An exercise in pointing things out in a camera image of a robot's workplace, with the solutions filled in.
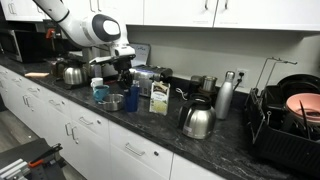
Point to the white upper cabinets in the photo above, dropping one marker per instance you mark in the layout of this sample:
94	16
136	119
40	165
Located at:
260	13

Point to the black pan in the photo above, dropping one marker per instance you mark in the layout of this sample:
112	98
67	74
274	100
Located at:
300	81

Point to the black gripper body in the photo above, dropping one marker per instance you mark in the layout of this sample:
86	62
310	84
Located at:
122	68

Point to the white lower cabinet run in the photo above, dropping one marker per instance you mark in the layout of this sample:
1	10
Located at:
90	146

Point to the steel water bottle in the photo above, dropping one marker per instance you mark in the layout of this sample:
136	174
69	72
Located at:
224	96

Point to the light blue steel-lined mug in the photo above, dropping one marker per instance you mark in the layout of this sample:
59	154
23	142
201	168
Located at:
100	92

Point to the small steel coffee pot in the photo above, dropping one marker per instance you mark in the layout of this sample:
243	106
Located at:
74	75

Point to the black dish rack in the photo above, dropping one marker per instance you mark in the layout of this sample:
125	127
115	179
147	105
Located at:
283	146

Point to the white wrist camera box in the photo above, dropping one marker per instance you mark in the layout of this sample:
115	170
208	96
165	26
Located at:
100	60

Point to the stainless steel bowl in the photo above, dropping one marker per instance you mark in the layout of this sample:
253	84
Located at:
113	102

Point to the black utensil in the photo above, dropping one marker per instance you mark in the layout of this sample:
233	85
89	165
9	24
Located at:
305	118

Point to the aluminium extrusion rail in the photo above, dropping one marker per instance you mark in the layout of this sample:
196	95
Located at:
13	168

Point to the black cylindrical grinder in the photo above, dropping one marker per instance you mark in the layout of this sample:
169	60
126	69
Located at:
195	85

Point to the white lid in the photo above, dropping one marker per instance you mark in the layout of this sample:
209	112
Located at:
96	81

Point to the black microwave oven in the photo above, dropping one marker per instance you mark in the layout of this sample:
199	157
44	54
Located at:
18	45

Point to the black workbench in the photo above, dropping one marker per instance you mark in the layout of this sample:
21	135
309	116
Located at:
20	151

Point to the steel cup on brown base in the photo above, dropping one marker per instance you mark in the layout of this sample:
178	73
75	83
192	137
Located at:
209	84

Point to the stainless steel toaster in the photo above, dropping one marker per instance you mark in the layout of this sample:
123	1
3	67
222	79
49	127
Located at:
150	75

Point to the glass coffee pot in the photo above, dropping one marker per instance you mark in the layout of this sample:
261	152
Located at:
57	68

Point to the dark blue plastic cup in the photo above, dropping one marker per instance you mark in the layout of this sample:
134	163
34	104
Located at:
131	100

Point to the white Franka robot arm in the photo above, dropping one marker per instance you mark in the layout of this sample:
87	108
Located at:
86	28

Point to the white wall outlet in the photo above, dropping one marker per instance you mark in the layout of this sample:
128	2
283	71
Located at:
242	77

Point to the large steel thermal carafe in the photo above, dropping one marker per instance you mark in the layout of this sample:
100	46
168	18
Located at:
198	120

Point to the pink bowl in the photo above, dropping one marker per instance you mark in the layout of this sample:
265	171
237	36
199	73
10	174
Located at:
305	105

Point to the tea box carton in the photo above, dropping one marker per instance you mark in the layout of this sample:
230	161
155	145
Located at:
159	100

